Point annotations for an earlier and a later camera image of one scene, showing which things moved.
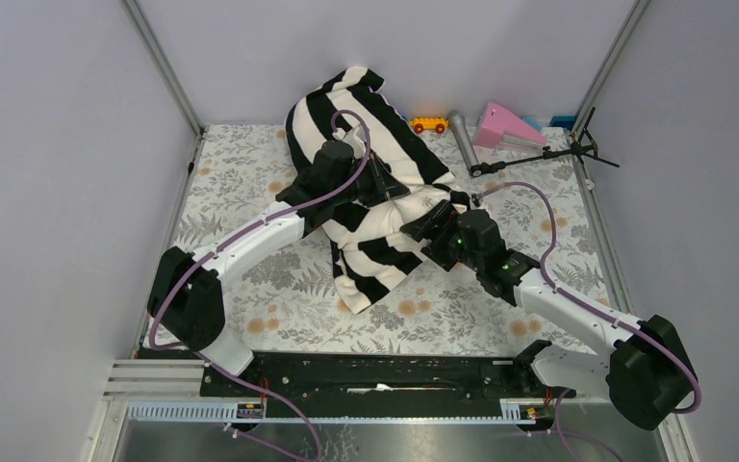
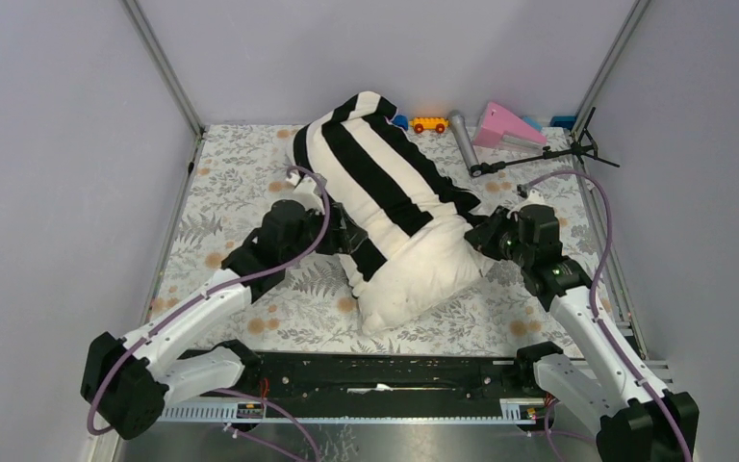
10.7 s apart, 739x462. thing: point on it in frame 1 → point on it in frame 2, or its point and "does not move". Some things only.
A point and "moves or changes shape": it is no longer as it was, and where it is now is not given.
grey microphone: (465, 139) does not move
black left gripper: (384, 186) → (343, 235)
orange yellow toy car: (420, 123) does not move
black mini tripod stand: (581, 146) does not move
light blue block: (534, 124) does not move
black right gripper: (444, 214) → (482, 237)
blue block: (566, 121) does not move
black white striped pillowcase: (396, 173) moves or changes shape
